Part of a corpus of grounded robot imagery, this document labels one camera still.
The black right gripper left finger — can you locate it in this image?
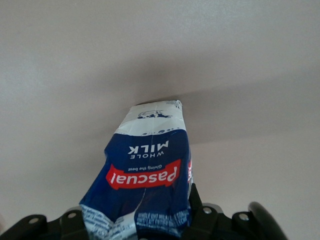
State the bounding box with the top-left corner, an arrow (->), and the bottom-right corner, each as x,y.
59,209 -> 90,240

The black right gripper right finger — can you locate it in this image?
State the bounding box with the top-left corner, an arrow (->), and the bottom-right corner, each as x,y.
184,183 -> 219,240

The blue milk carton green cap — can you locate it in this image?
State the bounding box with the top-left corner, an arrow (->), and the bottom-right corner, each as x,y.
79,99 -> 195,240

